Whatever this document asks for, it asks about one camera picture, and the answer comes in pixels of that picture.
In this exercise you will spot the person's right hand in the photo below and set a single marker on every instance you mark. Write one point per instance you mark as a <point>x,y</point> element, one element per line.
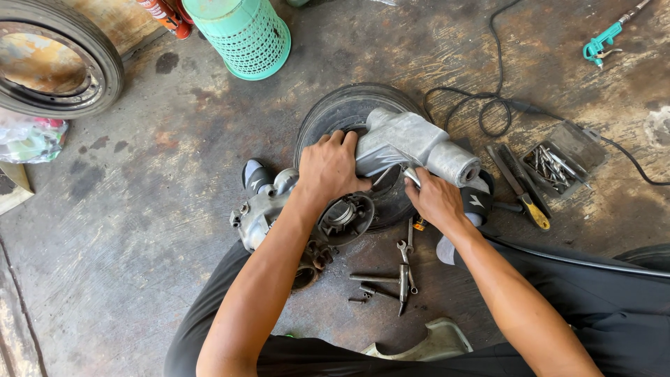
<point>437,201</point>

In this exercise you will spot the person's left hand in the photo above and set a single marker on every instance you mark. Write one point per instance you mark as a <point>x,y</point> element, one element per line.
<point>327,170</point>

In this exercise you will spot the grey metal engine housing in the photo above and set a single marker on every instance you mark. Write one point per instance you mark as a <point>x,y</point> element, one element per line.
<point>413,141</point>

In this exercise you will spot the small yellow black tool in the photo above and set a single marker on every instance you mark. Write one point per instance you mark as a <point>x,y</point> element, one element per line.
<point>420,223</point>

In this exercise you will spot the person's grey black sock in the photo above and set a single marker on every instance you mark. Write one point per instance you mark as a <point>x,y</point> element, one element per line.
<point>256,175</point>
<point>473,201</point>

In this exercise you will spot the thin flat steel wrench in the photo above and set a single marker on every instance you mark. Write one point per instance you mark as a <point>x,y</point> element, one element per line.
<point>410,235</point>

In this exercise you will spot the small black tyre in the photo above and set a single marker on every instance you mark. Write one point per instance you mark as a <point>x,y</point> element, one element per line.
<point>340,110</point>

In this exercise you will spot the silver combination wrench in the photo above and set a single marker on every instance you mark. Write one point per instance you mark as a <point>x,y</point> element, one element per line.
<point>405,259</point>

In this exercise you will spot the grey engine crankcase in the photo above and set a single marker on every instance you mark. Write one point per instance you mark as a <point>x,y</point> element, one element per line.
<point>261,212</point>

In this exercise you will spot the dark steel driver tool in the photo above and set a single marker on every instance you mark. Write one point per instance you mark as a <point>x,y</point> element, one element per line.
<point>403,285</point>

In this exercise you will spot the steel extension bar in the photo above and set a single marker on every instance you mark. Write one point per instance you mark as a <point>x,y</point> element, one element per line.
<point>374,278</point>

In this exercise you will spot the dark steel socket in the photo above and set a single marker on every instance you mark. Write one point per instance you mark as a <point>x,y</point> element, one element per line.
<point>374,290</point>

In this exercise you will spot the small dark bolt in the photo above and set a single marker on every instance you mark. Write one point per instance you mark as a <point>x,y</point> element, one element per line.
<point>358,300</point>

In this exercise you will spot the clear box of metal bits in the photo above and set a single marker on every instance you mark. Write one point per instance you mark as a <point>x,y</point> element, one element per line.
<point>568,157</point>

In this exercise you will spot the white plastic cover piece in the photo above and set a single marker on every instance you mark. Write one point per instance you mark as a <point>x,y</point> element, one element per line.
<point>434,340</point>

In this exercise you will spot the green plastic mesh basket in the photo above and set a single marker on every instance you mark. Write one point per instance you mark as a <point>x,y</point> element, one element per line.
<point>246,36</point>

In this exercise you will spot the person's black trousers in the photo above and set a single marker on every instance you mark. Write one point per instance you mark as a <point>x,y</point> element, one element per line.
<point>576,303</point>

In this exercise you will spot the red spray can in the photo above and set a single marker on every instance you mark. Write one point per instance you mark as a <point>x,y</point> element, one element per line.
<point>170,18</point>

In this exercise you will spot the teal air blow gun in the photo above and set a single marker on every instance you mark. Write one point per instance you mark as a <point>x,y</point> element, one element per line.
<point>602,44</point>

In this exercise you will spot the large tyre with metal rim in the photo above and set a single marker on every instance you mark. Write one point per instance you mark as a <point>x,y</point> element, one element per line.
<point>107,63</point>

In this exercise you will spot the crumpled plastic bag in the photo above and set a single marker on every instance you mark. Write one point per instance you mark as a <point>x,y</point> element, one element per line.
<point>29,139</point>

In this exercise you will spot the wooden board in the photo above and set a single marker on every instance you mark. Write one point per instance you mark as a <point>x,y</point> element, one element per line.
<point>13,186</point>

